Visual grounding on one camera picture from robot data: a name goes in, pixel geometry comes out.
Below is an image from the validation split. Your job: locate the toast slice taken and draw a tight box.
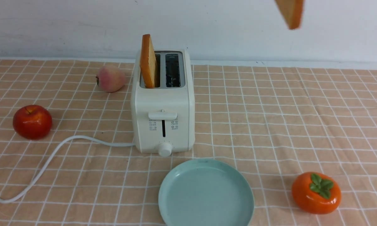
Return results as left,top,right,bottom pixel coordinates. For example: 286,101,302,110
275,0,305,30
140,34,160,88

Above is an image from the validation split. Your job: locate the white two-slot toaster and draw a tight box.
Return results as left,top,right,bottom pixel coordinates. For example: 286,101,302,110
130,50,195,156

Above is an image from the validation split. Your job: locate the light blue round plate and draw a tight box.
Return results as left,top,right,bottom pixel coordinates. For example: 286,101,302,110
158,159,254,226

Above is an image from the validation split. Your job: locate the pink peach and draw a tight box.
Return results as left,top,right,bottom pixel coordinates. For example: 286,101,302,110
96,65,127,93

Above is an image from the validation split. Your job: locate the beige checked tablecloth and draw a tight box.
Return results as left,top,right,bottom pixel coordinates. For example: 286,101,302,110
0,60,377,226

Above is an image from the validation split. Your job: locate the orange persimmon with green leaves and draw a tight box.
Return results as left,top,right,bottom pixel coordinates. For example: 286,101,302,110
292,172,342,214

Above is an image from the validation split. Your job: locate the red apple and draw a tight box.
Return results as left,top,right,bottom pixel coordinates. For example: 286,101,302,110
12,105,52,140

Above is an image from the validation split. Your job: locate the white toaster power cable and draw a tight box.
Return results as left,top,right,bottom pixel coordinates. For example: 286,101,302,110
0,135,135,203

